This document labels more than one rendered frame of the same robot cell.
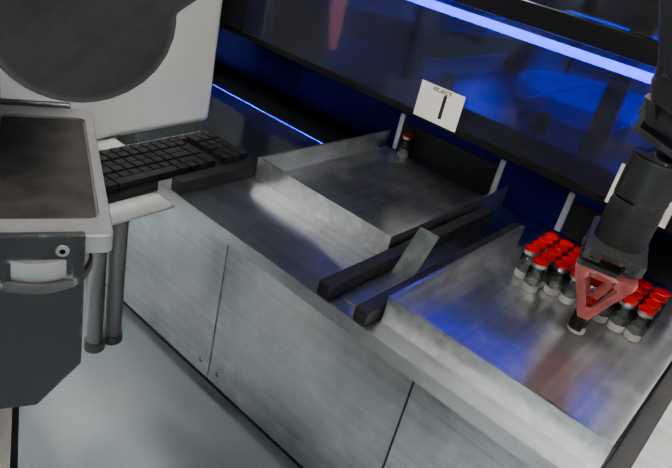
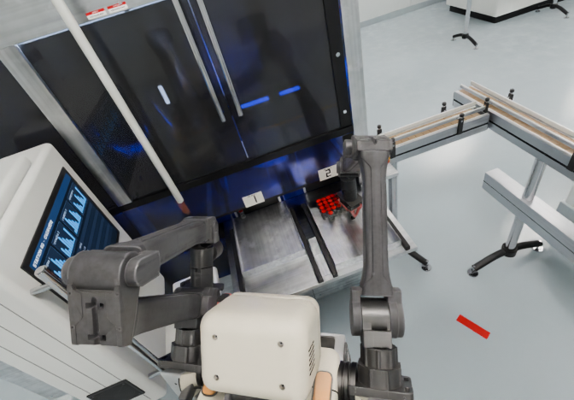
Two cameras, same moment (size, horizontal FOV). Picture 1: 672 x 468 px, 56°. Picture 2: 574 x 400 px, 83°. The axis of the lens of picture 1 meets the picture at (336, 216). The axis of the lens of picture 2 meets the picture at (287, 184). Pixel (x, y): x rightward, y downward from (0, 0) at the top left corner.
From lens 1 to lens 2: 76 cm
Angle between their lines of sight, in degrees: 35
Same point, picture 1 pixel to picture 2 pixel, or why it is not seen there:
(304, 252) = (296, 278)
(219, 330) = not seen: hidden behind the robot
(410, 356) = (353, 269)
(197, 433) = not seen: hidden behind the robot
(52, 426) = not seen: outside the picture
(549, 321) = (348, 223)
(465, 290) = (328, 238)
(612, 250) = (354, 202)
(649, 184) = (353, 185)
